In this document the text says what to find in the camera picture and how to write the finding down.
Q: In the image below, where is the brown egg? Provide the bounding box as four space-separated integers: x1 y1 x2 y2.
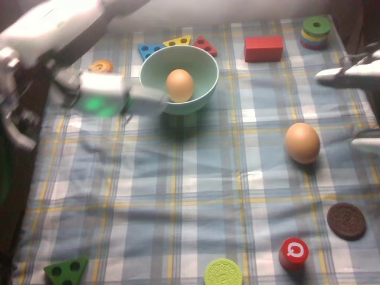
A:
284 122 321 165
165 68 195 103

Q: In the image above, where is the tan toy butter cookie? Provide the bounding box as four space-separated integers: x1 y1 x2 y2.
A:
88 59 115 74

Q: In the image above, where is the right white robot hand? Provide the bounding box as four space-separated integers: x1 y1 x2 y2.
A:
314 43 380 154

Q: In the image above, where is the yellow triangle block with holes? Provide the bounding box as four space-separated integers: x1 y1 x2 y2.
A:
162 34 193 48

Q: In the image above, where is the red cylinder block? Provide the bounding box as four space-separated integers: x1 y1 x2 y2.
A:
278 236 309 271

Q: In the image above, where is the yellow ring block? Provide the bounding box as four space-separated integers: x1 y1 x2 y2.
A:
300 29 331 42

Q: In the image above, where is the green ring block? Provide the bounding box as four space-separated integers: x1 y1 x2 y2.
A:
302 17 332 38

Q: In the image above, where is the mint green bowl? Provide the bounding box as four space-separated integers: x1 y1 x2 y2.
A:
138 45 220 116

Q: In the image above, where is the blue triangle block with holes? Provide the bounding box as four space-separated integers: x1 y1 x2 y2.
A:
137 43 166 62

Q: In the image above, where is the blue ring block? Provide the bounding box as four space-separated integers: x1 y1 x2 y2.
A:
300 37 329 46

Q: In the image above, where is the red triangle block with holes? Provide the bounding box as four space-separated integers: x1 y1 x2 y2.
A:
192 35 219 58

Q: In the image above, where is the red ring block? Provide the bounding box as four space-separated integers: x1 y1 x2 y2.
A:
299 40 327 50

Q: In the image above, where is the red rectangular block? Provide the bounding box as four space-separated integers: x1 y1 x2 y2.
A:
243 35 284 63

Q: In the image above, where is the green triangle block with holes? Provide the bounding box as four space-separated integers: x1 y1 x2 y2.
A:
43 255 89 285

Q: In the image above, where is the lime green toy cookie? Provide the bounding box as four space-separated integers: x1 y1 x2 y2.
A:
204 258 243 285

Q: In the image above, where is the blue plaid cloth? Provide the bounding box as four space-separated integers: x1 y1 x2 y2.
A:
13 16 380 285

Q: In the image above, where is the brown toy sandwich cookie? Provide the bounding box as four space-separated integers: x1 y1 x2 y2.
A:
326 202 368 241

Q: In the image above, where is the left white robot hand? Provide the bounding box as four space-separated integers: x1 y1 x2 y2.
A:
0 0 169 119

